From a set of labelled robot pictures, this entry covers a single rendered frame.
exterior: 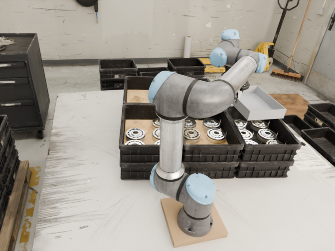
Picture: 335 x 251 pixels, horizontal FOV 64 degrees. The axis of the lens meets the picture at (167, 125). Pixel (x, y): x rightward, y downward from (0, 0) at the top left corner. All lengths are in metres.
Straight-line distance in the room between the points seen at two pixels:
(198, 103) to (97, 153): 0.91
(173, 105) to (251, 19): 4.56
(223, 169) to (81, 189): 0.71
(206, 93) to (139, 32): 3.89
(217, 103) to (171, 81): 0.15
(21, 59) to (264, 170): 2.05
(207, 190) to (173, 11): 3.90
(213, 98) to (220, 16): 4.24
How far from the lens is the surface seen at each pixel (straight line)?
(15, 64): 2.59
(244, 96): 1.53
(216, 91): 0.79
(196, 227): 1.14
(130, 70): 2.97
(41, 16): 4.55
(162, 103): 0.83
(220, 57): 1.12
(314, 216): 1.48
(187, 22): 4.78
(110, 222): 1.23
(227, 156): 1.36
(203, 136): 1.51
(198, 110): 0.78
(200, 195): 1.02
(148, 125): 1.55
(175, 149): 0.95
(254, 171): 1.48
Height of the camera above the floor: 1.69
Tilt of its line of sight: 33 degrees down
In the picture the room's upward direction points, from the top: 5 degrees clockwise
